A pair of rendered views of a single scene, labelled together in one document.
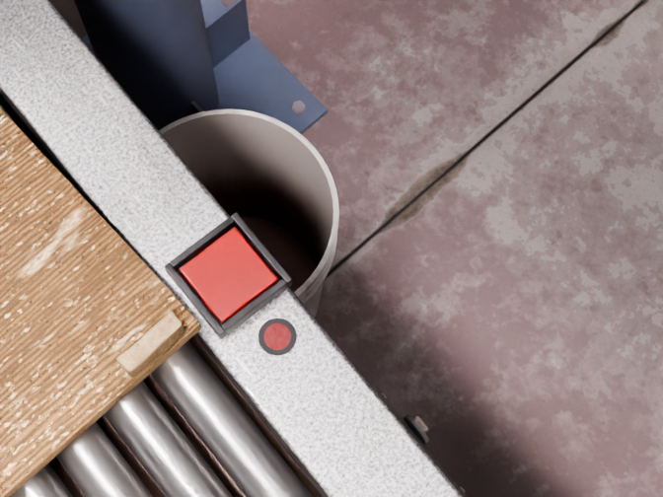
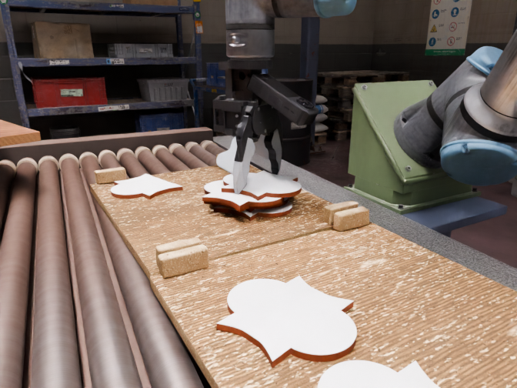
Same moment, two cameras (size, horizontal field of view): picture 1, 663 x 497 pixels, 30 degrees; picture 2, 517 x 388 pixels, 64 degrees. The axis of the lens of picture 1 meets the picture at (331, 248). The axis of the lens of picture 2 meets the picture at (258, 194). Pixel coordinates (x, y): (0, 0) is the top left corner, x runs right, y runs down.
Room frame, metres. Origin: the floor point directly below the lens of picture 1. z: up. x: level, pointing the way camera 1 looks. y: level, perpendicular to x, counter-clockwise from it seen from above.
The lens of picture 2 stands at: (-0.09, 0.40, 1.19)
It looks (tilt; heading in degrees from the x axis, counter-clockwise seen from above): 19 degrees down; 14
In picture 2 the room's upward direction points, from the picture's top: straight up
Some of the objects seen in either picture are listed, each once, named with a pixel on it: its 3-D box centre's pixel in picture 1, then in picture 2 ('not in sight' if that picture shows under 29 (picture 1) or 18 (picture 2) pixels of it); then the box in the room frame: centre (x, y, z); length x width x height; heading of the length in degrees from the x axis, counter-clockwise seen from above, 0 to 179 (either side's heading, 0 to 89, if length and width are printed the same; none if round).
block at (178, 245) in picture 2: not in sight; (179, 252); (0.34, 0.62, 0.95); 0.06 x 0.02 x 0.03; 135
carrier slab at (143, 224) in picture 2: not in sight; (211, 202); (0.57, 0.66, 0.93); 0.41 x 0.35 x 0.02; 45
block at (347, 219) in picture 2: not in sight; (351, 219); (0.51, 0.41, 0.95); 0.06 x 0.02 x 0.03; 134
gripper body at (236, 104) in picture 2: not in sight; (246, 98); (0.57, 0.60, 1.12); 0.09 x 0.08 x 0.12; 70
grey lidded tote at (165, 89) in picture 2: not in sight; (163, 88); (4.31, 2.64, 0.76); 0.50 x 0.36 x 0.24; 139
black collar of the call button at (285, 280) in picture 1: (228, 275); not in sight; (0.29, 0.09, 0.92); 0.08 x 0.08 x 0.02; 40
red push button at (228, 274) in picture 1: (228, 275); not in sight; (0.29, 0.09, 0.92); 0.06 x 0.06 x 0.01; 40
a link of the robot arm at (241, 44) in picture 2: not in sight; (248, 45); (0.57, 0.59, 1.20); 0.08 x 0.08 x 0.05
